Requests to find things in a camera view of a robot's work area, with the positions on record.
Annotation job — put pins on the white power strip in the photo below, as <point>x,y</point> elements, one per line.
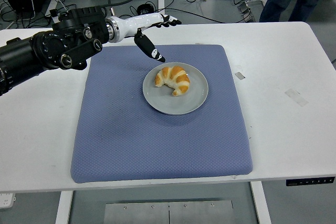
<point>7,201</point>

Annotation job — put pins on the white table leg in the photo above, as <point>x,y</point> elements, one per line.
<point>64,208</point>
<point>261,205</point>

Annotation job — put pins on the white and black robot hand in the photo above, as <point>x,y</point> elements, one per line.
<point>139,20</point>

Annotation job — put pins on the grey metal plate with screws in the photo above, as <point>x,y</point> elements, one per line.
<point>168,213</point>

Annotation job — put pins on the grey round plate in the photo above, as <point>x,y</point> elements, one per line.
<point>170,103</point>

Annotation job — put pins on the black table control panel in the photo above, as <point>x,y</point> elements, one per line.
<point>309,181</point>

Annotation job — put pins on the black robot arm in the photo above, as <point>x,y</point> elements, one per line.
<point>39,48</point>

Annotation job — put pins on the golden croissant bread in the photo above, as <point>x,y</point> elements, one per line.
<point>174,75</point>

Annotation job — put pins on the small clear tape piece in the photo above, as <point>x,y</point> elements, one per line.
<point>239,75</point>

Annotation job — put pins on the large clear tape piece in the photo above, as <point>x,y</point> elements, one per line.
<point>296,97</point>

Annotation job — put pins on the blue quilted mat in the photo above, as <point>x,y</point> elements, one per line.
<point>131,142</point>

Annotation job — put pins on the grey foot pedal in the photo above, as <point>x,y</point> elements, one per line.
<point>246,15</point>

